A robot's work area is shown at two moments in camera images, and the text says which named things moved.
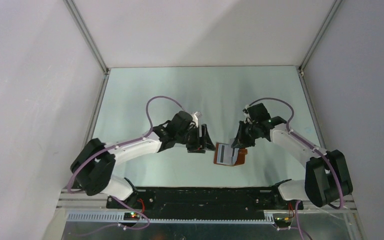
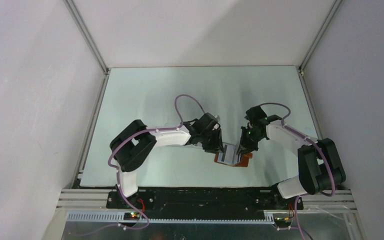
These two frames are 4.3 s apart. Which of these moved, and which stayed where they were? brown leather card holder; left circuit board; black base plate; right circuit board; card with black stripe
Moved: brown leather card holder
Stayed: right circuit board; black base plate; card with black stripe; left circuit board
